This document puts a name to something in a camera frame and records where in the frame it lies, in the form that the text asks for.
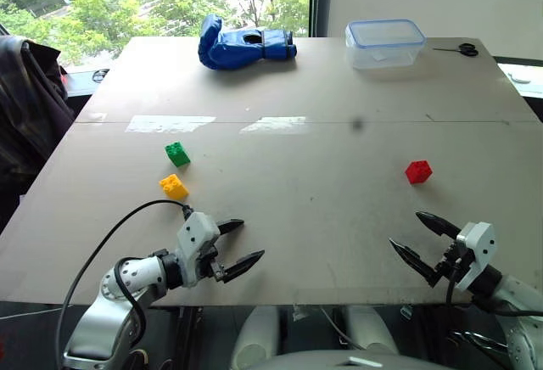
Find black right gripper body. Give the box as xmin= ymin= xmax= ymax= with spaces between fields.
xmin=433 ymin=237 xmax=473 ymax=286

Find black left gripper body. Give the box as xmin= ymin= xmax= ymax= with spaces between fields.
xmin=195 ymin=236 xmax=226 ymax=283

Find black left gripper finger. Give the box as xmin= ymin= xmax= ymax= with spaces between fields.
xmin=216 ymin=218 xmax=245 ymax=238
xmin=219 ymin=249 xmax=266 ymax=284

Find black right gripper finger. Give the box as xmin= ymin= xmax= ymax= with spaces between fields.
xmin=388 ymin=238 xmax=443 ymax=289
xmin=415 ymin=211 xmax=462 ymax=244

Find red toy brick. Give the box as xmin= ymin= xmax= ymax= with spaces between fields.
xmin=404 ymin=160 xmax=434 ymax=185

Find yellow toy brick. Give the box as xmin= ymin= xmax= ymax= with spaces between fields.
xmin=159 ymin=173 xmax=190 ymax=200

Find white robot leg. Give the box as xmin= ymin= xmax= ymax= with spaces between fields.
xmin=344 ymin=305 xmax=400 ymax=356
xmin=231 ymin=305 xmax=281 ymax=370

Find green toy brick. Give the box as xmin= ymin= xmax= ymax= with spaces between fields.
xmin=164 ymin=141 xmax=192 ymax=168

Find grey robot torso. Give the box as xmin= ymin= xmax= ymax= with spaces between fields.
xmin=249 ymin=349 xmax=455 ymax=370

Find black scissors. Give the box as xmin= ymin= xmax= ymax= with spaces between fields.
xmin=432 ymin=42 xmax=479 ymax=58

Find blue boxing glove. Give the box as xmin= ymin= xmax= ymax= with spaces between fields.
xmin=197 ymin=14 xmax=298 ymax=72

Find clear plastic container blue lid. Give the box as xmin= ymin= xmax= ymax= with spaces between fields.
xmin=344 ymin=19 xmax=428 ymax=70

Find dark plaid cloth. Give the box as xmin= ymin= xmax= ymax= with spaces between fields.
xmin=0 ymin=34 xmax=76 ymax=235

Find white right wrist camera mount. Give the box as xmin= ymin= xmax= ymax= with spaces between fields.
xmin=454 ymin=221 xmax=496 ymax=293

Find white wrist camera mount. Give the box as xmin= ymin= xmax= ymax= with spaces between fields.
xmin=175 ymin=211 xmax=221 ymax=289
xmin=454 ymin=221 xmax=496 ymax=293

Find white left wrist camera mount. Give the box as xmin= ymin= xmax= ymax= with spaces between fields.
xmin=175 ymin=211 xmax=221 ymax=289

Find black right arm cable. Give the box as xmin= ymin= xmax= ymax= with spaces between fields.
xmin=445 ymin=259 xmax=543 ymax=318

